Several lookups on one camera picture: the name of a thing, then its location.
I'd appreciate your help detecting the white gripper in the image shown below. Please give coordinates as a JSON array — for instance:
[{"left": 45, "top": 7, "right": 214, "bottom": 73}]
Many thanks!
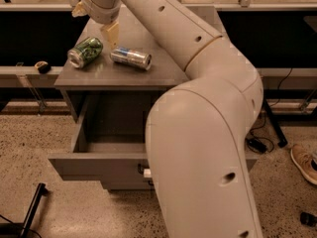
[{"left": 71, "top": 0, "right": 121, "bottom": 50}]

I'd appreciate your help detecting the green soda can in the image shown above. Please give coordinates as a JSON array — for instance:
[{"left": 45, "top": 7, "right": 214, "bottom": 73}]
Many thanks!
[{"left": 67, "top": 37, "right": 103, "bottom": 68}]

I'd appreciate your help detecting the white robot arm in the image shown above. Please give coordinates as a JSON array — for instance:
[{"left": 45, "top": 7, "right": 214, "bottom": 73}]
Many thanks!
[{"left": 75, "top": 0, "right": 264, "bottom": 238}]

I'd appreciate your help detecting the silver blue energy can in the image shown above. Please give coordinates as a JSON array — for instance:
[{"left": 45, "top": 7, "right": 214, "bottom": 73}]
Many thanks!
[{"left": 110, "top": 47, "right": 152, "bottom": 70}]

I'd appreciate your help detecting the grey drawer cabinet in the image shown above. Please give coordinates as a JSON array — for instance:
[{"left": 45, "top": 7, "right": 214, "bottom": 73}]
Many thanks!
[{"left": 53, "top": 5, "right": 251, "bottom": 191}]

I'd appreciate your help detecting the open grey top drawer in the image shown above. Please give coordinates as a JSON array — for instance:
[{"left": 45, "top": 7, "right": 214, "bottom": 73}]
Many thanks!
[{"left": 50, "top": 90, "right": 256, "bottom": 189}]

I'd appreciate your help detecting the yellow black tape measure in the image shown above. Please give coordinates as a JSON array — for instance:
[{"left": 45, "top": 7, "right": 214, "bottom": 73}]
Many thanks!
[{"left": 35, "top": 60, "right": 52, "bottom": 74}]

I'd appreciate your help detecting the black stand leg left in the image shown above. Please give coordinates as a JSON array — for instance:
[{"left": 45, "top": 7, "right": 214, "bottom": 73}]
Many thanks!
[{"left": 0, "top": 181, "right": 50, "bottom": 238}]

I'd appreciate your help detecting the black tripod leg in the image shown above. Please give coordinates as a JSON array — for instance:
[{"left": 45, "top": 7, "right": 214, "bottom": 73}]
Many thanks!
[{"left": 264, "top": 99, "right": 288, "bottom": 148}]

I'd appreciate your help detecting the tan sneaker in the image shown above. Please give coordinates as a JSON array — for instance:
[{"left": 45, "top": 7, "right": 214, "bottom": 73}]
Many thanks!
[{"left": 290, "top": 144, "right": 317, "bottom": 185}]

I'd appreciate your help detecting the black object on floor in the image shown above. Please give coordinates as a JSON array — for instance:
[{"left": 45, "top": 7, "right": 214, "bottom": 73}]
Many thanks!
[{"left": 300, "top": 212, "right": 317, "bottom": 227}]

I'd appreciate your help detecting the black top drawer handle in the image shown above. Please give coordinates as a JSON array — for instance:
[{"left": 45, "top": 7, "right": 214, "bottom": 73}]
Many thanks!
[{"left": 138, "top": 164, "right": 145, "bottom": 175}]

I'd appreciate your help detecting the white tag on handle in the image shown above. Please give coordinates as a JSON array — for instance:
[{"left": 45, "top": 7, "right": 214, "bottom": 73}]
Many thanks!
[{"left": 144, "top": 169, "right": 152, "bottom": 179}]

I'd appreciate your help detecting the black power adapter with cable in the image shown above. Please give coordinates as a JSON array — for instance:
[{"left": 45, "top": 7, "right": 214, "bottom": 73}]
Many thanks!
[{"left": 245, "top": 99, "right": 279, "bottom": 154}]

